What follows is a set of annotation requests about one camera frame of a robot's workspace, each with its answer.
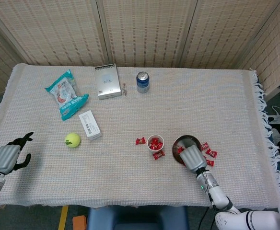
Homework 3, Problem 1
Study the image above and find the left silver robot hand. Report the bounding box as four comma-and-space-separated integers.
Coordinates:
0, 131, 34, 175

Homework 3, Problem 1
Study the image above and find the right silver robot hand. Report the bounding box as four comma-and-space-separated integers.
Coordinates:
179, 144, 208, 174

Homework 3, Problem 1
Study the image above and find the silver metal bowl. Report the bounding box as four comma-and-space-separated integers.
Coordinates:
172, 135, 202, 166

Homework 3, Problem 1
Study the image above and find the white paper cup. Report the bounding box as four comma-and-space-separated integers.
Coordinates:
146, 134, 165, 155

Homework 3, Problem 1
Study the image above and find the yellow tennis ball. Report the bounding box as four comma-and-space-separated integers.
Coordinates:
65, 133, 81, 149

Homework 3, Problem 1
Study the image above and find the beige waffle-weave tablecloth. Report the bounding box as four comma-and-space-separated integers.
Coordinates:
0, 62, 280, 209

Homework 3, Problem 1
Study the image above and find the yellow floor tape strip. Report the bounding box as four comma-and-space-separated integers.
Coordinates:
58, 206, 69, 230

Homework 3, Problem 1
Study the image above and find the teal snack bag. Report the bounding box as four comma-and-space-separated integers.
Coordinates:
45, 69, 90, 121

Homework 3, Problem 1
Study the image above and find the blue soda can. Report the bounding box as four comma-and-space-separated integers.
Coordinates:
136, 71, 150, 94

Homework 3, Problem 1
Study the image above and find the white clamp stand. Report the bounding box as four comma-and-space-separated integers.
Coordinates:
267, 114, 280, 125

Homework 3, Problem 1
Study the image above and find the small white barcode box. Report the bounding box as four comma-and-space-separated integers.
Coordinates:
78, 110, 103, 141

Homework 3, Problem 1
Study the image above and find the orange block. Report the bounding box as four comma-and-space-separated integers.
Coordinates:
72, 215, 87, 230

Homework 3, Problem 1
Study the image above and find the silver grey flat box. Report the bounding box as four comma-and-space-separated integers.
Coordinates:
94, 63, 122, 101

